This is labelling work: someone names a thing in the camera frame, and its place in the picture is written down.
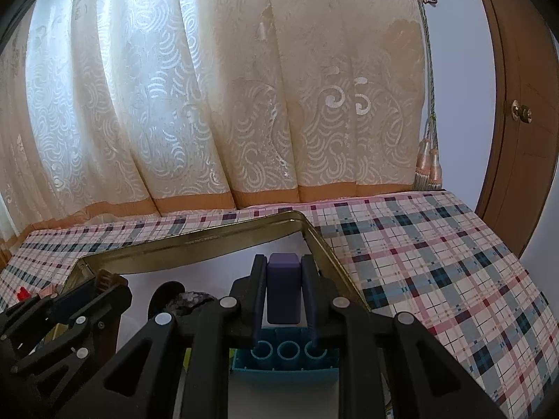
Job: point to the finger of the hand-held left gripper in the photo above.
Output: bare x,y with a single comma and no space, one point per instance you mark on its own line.
74,299
87,336

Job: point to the gold metal tin tray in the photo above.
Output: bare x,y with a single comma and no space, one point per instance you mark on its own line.
196,238

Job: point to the plaid tablecloth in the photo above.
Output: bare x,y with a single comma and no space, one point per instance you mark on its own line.
436,270

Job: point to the brown wooden door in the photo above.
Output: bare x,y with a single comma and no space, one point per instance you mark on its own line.
515,52

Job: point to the green building block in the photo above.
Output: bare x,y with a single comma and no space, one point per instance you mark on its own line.
188,360

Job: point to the large teal building block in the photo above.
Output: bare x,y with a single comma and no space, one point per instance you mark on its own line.
286,369

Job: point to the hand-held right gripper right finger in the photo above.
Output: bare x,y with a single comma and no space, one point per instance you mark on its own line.
308,299

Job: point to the red building block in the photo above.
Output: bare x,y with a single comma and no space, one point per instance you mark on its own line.
22,294

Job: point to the dark textured rock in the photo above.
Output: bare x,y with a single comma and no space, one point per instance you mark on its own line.
192,300

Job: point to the purple block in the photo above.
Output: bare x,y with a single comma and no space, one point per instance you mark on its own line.
284,288

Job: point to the brass door knob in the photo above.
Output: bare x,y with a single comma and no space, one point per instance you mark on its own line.
522,111

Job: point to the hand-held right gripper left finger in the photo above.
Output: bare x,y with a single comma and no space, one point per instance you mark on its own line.
260,299

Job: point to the cream patterned curtain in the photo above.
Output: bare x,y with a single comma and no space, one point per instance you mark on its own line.
218,96

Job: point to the black round stone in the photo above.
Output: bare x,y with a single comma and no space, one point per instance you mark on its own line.
159,299

